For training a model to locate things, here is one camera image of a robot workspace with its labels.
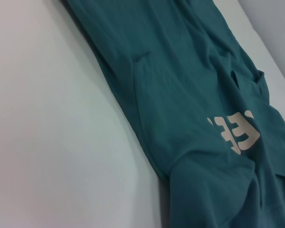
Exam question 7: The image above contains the teal blue t-shirt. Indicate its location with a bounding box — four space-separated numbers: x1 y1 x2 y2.
59 0 285 228

